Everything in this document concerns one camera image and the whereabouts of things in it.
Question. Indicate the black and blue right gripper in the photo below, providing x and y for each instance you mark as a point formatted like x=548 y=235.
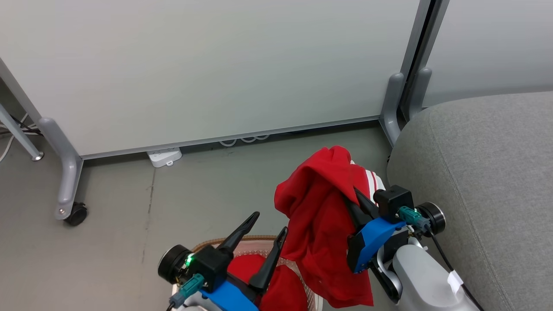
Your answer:
x=373 y=235

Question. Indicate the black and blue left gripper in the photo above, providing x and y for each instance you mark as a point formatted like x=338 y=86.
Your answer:
x=214 y=263

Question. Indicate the red garment with white stripes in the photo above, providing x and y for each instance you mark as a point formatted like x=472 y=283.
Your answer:
x=319 y=216

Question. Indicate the plain red garment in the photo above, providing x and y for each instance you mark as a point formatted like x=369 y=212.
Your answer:
x=285 y=293

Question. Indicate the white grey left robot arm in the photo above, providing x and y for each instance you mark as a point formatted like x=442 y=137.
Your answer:
x=175 y=263

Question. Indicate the cream perforated laundry basket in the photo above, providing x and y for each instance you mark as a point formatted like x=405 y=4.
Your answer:
x=248 y=239

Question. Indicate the white power strip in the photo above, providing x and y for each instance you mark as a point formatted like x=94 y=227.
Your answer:
x=164 y=156

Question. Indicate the grey fabric sofa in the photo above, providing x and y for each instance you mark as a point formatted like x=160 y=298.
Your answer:
x=497 y=172

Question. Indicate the black caster wheel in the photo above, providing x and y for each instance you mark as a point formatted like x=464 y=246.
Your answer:
x=77 y=214

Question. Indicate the wide white partition panel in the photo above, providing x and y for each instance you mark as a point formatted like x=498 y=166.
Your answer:
x=216 y=65

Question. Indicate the grey partition foot with caster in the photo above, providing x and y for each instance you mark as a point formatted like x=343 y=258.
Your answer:
x=65 y=172

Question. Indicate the narrow white partition panel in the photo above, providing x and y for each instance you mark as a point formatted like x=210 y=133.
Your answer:
x=497 y=43

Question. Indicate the grey metal table leg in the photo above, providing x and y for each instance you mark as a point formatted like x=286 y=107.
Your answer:
x=19 y=134

